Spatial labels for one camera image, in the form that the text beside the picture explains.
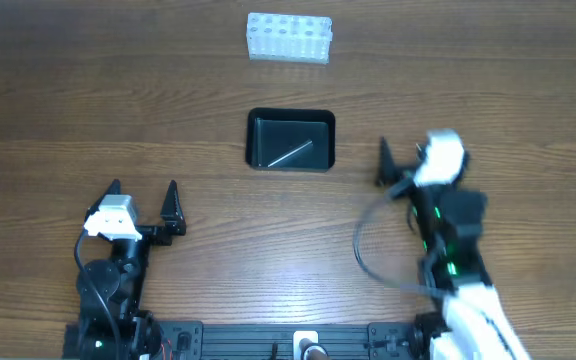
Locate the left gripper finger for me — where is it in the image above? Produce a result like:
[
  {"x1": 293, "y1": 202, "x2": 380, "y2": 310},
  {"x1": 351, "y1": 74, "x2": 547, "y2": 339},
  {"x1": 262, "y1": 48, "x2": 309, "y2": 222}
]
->
[
  {"x1": 160, "y1": 179, "x2": 188, "y2": 236},
  {"x1": 85, "y1": 178, "x2": 122, "y2": 219}
]

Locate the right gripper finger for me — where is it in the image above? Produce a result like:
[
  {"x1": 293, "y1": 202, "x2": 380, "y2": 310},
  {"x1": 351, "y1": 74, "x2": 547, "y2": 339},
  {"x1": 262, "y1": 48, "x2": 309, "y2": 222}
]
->
[{"x1": 375, "y1": 136, "x2": 399, "y2": 189}]

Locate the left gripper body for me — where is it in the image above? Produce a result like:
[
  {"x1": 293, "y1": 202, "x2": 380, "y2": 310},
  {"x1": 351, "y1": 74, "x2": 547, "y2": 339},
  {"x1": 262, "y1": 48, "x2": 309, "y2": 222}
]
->
[{"x1": 135, "y1": 225, "x2": 174, "y2": 246}]

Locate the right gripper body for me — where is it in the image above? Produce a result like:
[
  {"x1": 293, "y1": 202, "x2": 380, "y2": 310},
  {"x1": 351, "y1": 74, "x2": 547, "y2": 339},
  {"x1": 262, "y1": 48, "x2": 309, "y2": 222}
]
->
[{"x1": 387, "y1": 167, "x2": 417, "y2": 194}]

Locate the black tray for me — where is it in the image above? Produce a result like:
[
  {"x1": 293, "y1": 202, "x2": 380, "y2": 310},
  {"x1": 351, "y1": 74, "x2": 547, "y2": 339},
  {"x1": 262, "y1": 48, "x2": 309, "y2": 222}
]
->
[{"x1": 245, "y1": 106, "x2": 337, "y2": 174}]

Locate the white test tube rack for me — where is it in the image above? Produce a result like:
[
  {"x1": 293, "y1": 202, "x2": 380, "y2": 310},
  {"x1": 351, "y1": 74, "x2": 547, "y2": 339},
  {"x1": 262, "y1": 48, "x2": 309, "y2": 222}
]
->
[{"x1": 245, "y1": 12, "x2": 334, "y2": 65}]

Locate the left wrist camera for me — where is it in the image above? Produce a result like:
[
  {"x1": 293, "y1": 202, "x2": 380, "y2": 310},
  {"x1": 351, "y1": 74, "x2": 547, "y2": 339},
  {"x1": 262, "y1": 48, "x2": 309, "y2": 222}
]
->
[{"x1": 82, "y1": 193, "x2": 143, "y2": 242}]

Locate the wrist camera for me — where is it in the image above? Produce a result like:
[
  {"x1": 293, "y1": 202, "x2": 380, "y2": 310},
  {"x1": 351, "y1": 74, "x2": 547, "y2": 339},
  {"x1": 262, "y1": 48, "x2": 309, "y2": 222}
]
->
[
  {"x1": 82, "y1": 193, "x2": 143, "y2": 242},
  {"x1": 412, "y1": 128, "x2": 469, "y2": 187}
]

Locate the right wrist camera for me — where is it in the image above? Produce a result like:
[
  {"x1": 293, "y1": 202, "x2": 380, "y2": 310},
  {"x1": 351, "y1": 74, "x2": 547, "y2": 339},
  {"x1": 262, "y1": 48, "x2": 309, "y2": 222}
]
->
[{"x1": 412, "y1": 128, "x2": 469, "y2": 187}]

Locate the mounting rail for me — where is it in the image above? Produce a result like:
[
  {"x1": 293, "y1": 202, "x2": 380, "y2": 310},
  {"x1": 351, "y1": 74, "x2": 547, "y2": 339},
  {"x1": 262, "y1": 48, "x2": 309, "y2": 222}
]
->
[{"x1": 62, "y1": 319, "x2": 434, "y2": 360}]

